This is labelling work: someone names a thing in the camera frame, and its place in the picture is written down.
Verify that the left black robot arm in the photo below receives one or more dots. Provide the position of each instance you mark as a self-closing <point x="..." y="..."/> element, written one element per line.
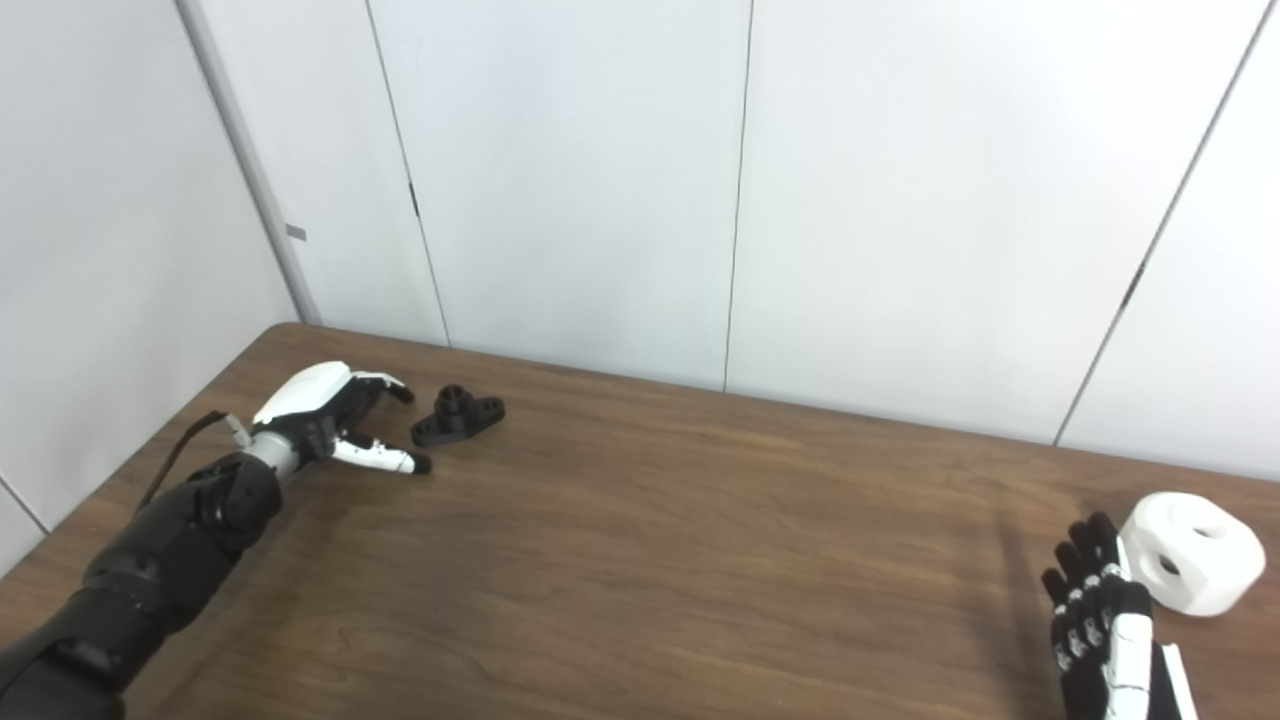
<point x="150" y="570"/>

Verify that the round white plastic piece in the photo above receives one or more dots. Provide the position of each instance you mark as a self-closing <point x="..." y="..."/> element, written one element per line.
<point x="1210" y="570"/>

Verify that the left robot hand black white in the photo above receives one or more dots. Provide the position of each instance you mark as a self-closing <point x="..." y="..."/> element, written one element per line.
<point x="305" y="395"/>

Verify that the black plastic holder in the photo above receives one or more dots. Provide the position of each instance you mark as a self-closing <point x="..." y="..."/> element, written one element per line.
<point x="460" y="420"/>

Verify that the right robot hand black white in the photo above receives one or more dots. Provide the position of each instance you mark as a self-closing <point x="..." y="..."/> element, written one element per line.
<point x="1100" y="640"/>

